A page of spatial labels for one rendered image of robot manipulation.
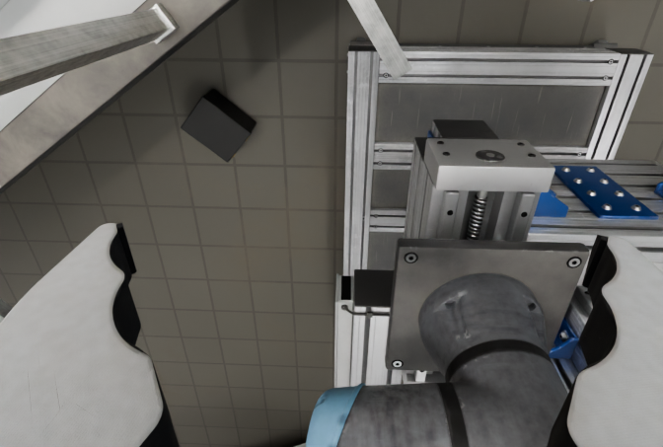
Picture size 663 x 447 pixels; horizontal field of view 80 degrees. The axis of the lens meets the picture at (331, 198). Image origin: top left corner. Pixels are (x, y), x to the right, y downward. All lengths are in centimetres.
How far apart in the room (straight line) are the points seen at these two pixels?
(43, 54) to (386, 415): 48
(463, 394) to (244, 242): 148
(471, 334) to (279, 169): 123
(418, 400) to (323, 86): 120
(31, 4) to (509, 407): 98
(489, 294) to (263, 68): 117
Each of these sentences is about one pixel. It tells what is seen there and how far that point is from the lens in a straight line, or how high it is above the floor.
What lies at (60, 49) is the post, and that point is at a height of 99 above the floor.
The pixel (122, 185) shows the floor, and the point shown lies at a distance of 186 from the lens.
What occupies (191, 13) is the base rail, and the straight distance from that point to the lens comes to 77.
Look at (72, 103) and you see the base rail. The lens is 91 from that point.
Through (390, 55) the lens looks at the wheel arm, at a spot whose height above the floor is 82.
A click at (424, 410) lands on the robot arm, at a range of 42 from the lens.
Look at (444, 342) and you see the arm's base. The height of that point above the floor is 110.
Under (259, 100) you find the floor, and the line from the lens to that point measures 151.
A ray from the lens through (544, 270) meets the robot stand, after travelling 55.
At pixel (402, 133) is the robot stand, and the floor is 21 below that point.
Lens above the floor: 142
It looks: 60 degrees down
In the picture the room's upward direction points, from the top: 175 degrees counter-clockwise
